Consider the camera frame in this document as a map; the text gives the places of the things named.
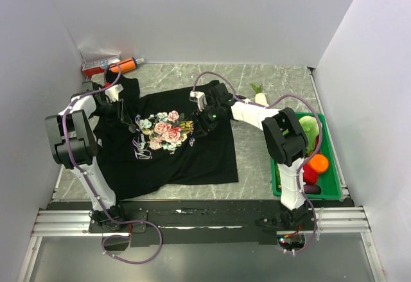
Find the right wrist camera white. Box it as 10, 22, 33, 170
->
189, 91, 208, 112

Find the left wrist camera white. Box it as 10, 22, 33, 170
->
103, 84, 124, 103

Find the purple toy eggplant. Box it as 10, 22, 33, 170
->
304, 184, 322, 195

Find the red white toothpaste box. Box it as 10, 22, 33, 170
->
82, 57, 121, 77

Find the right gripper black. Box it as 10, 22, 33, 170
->
191, 103, 223, 139

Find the green plastic bin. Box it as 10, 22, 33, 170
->
270, 112, 342, 200

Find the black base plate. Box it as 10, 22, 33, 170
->
88, 199, 354, 248

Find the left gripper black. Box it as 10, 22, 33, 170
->
91, 98, 134, 127

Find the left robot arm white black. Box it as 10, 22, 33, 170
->
45, 81, 137, 232

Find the orange black cylinder tool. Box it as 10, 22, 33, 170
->
109, 57, 145, 73

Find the clear plastic bag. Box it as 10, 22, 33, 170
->
78, 39, 121, 62

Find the orange toy fruit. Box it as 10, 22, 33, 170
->
308, 154, 329, 174

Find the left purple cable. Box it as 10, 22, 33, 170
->
62, 63, 163, 266

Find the red toy pepper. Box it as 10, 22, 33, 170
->
303, 137, 320, 184

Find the purple cable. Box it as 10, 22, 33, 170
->
192, 71, 324, 254
62, 63, 163, 266

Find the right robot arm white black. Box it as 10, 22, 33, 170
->
189, 84, 308, 230

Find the black printed t-shirt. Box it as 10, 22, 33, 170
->
94, 76, 238, 200

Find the white toy radish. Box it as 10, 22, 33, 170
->
250, 84, 268, 107

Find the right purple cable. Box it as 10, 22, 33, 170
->
192, 71, 324, 254

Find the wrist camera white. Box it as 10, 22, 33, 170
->
103, 84, 124, 103
189, 91, 208, 112

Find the green toy lettuce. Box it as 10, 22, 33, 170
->
299, 116, 320, 154

